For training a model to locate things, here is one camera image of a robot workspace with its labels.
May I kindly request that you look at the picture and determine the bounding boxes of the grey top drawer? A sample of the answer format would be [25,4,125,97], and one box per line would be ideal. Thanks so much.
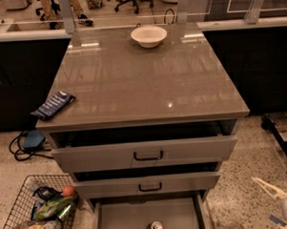
[51,123,237,173]

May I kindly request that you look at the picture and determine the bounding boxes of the grey drawer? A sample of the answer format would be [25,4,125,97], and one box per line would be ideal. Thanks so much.
[93,194,212,229]
[72,164,219,199]
[51,123,237,173]

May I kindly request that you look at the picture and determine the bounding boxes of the grey middle drawer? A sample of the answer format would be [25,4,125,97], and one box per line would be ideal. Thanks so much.
[72,164,219,199]

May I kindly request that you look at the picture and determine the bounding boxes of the grey bottom drawer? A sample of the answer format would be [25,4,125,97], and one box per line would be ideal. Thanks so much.
[93,194,212,229]

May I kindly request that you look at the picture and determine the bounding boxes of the grey cabinet counter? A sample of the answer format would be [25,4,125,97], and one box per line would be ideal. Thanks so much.
[37,24,249,133]

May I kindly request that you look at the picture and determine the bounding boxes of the white ceramic bowl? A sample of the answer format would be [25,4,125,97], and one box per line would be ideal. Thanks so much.
[131,26,168,49]

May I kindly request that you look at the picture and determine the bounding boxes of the orange fruit in basket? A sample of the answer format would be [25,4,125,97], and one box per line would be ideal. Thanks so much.
[62,184,74,198]

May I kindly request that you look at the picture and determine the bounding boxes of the green chip bag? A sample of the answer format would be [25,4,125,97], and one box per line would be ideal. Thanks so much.
[34,197,72,221]

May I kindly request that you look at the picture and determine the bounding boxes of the blue snack bag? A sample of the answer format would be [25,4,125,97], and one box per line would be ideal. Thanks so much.
[31,91,76,121]

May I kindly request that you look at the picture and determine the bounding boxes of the blue foot pedal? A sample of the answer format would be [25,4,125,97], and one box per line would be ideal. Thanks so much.
[23,130,46,151]

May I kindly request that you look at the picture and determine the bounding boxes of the person legs in background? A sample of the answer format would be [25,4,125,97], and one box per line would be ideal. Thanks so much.
[40,0,93,30]

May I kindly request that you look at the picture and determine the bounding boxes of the black rolling cart frame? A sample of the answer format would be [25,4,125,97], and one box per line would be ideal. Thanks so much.
[261,111,287,157]

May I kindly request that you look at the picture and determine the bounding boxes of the black wire basket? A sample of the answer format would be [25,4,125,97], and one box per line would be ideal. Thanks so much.
[3,175,73,229]

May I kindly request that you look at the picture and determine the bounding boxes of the black floor cable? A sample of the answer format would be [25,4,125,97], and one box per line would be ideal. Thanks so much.
[8,129,54,163]

